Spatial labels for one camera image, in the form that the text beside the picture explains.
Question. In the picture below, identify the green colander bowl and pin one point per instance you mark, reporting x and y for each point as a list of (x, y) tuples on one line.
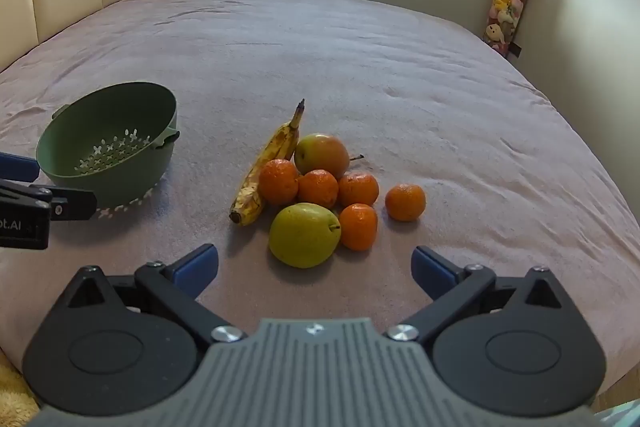
[(115, 142)]

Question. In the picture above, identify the pink bed blanket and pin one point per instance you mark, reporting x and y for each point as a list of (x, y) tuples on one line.
[(414, 98)]

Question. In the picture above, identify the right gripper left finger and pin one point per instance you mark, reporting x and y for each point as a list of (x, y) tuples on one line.
[(117, 344)]

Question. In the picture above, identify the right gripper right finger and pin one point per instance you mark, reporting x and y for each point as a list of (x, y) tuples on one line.
[(516, 346)]

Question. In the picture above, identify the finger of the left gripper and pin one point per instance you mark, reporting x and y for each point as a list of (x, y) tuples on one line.
[(66, 204), (18, 168)]

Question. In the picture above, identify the yellow-green pear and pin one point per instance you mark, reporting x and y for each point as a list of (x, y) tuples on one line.
[(304, 235)]

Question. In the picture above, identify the red-green pear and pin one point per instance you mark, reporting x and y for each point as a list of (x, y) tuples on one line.
[(319, 151)]

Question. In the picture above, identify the orange mandarin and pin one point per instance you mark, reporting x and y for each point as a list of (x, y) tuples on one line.
[(278, 182), (359, 223), (405, 202), (319, 187), (358, 188)]

